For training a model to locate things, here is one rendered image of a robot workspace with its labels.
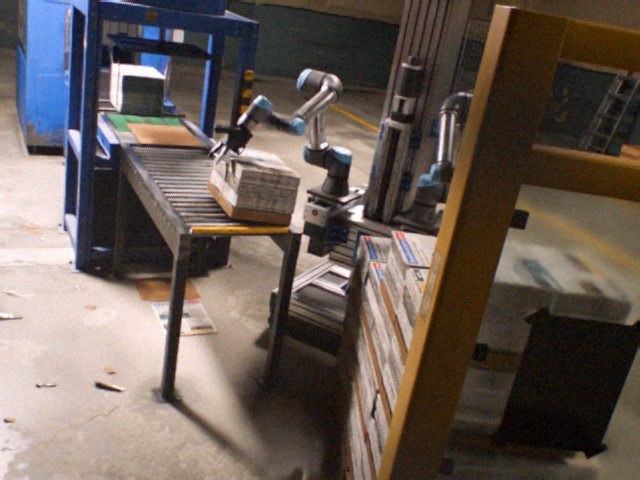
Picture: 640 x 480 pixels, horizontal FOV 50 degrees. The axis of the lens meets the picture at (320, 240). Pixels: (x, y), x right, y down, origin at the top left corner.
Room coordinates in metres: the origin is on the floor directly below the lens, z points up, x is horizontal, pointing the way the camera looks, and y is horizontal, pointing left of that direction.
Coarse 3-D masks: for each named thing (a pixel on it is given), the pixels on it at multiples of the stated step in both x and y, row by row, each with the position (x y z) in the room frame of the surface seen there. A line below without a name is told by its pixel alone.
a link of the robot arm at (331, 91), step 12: (324, 84) 3.27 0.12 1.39; (336, 84) 3.26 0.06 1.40; (324, 96) 3.17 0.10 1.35; (336, 96) 3.22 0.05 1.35; (300, 108) 3.06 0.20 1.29; (312, 108) 3.08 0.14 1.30; (324, 108) 3.16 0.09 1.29; (288, 120) 2.97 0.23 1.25; (300, 120) 2.96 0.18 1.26; (288, 132) 2.96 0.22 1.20; (300, 132) 2.96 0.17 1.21
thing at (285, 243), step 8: (288, 232) 2.81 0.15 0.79; (296, 232) 2.80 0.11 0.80; (280, 240) 2.88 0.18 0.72; (288, 240) 2.81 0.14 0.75; (296, 240) 2.79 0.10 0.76; (280, 248) 2.87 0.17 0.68; (288, 248) 2.80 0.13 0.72; (296, 248) 2.80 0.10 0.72; (288, 256) 2.78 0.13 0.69; (296, 256) 2.80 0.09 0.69
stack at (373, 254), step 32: (384, 256) 2.63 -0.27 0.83; (352, 288) 2.78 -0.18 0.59; (352, 320) 2.63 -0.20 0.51; (384, 320) 2.13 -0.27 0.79; (352, 352) 2.51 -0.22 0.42; (384, 352) 2.03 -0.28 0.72; (352, 384) 2.37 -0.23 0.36; (384, 384) 1.93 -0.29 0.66; (352, 416) 2.25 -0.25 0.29; (384, 416) 1.84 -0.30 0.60; (352, 448) 2.16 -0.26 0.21
